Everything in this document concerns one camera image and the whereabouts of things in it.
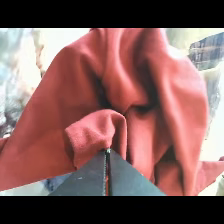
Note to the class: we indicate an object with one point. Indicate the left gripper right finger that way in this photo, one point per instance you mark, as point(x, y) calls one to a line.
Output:
point(133, 181)

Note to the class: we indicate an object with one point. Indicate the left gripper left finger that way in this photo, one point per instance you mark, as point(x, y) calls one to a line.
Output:
point(87, 180)

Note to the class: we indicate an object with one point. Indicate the red T-shirt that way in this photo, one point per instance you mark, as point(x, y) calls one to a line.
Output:
point(156, 100)

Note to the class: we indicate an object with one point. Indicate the dark blue garment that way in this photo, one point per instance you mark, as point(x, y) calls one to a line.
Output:
point(208, 50)

